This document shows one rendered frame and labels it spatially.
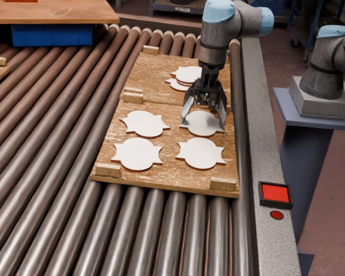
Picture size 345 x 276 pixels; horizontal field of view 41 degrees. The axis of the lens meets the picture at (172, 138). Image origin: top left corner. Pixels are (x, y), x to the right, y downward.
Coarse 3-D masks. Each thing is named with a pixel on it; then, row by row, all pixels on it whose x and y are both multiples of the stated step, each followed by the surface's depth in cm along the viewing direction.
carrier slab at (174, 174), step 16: (128, 112) 136; (160, 112) 138; (176, 112) 139; (112, 128) 127; (176, 128) 131; (224, 128) 134; (112, 144) 120; (160, 144) 123; (176, 144) 124; (224, 144) 126; (96, 160) 113; (176, 160) 117; (224, 160) 119; (96, 176) 108; (112, 176) 108; (128, 176) 109; (144, 176) 110; (160, 176) 110; (176, 176) 111; (192, 176) 112; (208, 176) 112; (224, 176) 113; (192, 192) 108; (208, 192) 108; (224, 192) 108
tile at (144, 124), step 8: (136, 112) 135; (144, 112) 135; (120, 120) 131; (128, 120) 130; (136, 120) 131; (144, 120) 131; (152, 120) 132; (160, 120) 132; (128, 128) 127; (136, 128) 127; (144, 128) 127; (152, 128) 128; (160, 128) 128; (168, 128) 129; (144, 136) 124; (152, 136) 124
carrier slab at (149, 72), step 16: (144, 64) 169; (160, 64) 171; (176, 64) 172; (192, 64) 174; (128, 80) 155; (144, 80) 157; (160, 80) 158; (224, 80) 163; (144, 96) 146; (160, 96) 147; (176, 96) 149
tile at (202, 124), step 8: (192, 112) 138; (200, 112) 139; (208, 112) 139; (192, 120) 134; (200, 120) 134; (208, 120) 135; (216, 120) 135; (184, 128) 131; (192, 128) 130; (200, 128) 131; (208, 128) 131; (216, 128) 131; (200, 136) 128; (208, 136) 128
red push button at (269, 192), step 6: (264, 186) 112; (270, 186) 112; (276, 186) 113; (264, 192) 110; (270, 192) 110; (276, 192) 110; (282, 192) 111; (264, 198) 108; (270, 198) 108; (276, 198) 108; (282, 198) 109; (288, 198) 109
